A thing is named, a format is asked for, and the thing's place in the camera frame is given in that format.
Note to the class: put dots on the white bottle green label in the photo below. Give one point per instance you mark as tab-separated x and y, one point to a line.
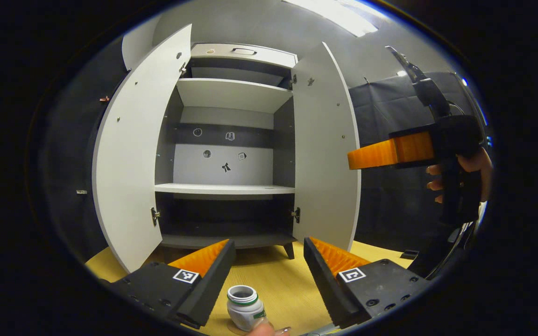
245	310

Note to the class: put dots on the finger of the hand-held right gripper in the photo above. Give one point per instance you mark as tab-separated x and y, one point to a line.
390	151

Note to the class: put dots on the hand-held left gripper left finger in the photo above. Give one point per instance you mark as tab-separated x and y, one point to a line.
210	284

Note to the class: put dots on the long ceiling light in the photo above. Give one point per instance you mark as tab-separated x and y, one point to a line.
334	16

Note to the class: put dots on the small black block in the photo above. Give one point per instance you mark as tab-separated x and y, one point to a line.
409	255

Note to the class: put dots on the white cabinet door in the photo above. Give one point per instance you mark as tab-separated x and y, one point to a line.
325	154
133	163

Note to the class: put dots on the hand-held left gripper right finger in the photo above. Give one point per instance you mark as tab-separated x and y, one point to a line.
325	284

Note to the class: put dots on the black backdrop cloth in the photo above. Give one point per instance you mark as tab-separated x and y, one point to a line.
381	107

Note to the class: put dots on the beige cabinet drawer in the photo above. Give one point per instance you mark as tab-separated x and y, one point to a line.
269	56

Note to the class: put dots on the small ceiling light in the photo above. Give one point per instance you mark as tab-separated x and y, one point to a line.
400	73

